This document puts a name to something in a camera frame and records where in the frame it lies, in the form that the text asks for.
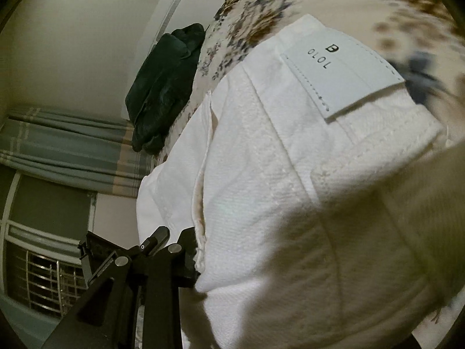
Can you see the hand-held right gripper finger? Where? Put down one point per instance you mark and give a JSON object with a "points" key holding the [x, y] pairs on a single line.
{"points": [[163, 291]]}

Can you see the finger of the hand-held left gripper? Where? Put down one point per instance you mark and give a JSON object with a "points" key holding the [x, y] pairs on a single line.
{"points": [[90, 247], [160, 234]]}

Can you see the white pants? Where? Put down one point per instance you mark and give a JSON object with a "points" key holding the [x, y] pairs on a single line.
{"points": [[290, 207]]}

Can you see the window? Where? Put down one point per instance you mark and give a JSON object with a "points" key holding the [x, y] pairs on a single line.
{"points": [[36, 261]]}

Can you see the green striped curtain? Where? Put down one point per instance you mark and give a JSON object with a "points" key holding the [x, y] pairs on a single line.
{"points": [[65, 145]]}

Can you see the dark green blanket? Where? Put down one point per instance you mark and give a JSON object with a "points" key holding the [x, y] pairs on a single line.
{"points": [[163, 87]]}

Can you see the white headboard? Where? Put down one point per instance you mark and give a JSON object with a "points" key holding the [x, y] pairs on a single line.
{"points": [[174, 11]]}

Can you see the floral quilt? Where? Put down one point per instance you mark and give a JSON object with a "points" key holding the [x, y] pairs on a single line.
{"points": [[247, 18]]}

